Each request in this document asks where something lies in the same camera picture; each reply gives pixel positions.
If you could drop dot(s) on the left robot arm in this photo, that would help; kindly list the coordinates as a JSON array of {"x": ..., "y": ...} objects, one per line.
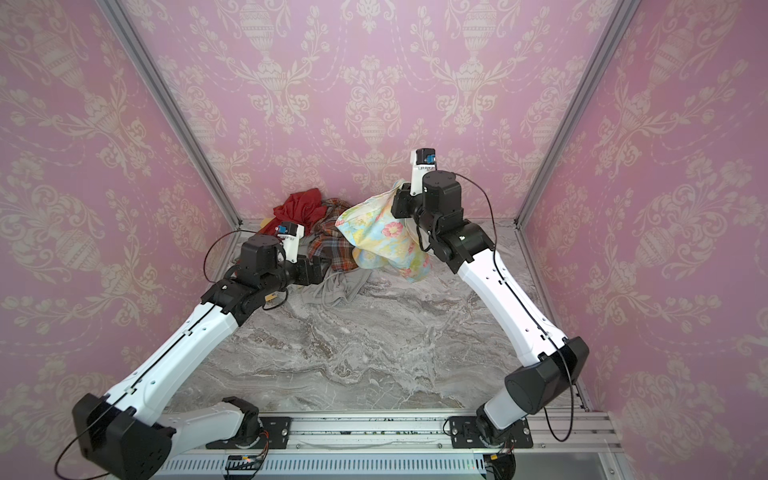
[{"x": 126, "y": 432}]

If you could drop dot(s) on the right corner aluminium post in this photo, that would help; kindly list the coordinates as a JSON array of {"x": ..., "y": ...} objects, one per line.
[{"x": 611, "y": 37}]

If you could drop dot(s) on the corner aluminium post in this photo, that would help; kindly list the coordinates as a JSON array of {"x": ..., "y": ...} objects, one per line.
[
  {"x": 117, "y": 16},
  {"x": 611, "y": 37}
]

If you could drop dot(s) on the left corner aluminium post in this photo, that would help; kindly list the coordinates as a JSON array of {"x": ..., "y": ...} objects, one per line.
[{"x": 117, "y": 16}]

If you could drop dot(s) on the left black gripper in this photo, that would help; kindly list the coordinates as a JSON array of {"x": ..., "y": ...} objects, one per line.
[{"x": 307, "y": 278}]

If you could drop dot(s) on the plaid cloth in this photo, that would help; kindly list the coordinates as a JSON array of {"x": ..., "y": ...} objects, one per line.
[{"x": 328, "y": 242}]

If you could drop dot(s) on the dark red cloth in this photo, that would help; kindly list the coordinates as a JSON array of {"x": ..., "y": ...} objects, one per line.
[{"x": 303, "y": 208}]

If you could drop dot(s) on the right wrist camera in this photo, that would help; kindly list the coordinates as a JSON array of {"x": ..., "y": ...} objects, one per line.
[{"x": 423, "y": 161}]

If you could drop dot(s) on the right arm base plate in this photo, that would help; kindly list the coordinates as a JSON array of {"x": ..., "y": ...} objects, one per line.
[{"x": 470, "y": 432}]

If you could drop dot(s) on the floral pastel cloth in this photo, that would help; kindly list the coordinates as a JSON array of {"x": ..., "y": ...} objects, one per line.
[{"x": 380, "y": 240}]

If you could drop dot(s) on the aluminium mounting rail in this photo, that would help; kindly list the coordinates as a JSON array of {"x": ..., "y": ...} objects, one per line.
[{"x": 403, "y": 444}]

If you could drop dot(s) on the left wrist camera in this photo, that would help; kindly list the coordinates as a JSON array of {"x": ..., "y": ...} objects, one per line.
[{"x": 290, "y": 235}]

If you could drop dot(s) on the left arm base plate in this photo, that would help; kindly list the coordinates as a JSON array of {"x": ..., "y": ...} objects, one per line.
[{"x": 273, "y": 434}]

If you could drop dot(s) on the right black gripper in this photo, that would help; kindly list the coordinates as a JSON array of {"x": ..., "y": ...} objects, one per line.
[{"x": 402, "y": 201}]

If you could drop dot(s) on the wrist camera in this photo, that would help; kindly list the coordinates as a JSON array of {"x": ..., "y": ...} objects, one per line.
[
  {"x": 290, "y": 235},
  {"x": 423, "y": 161}
]

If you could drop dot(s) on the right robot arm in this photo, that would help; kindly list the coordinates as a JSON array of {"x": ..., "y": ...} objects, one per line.
[{"x": 551, "y": 361}]

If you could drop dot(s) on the grey cloth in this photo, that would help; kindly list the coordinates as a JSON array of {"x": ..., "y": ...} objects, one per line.
[{"x": 338, "y": 288}]

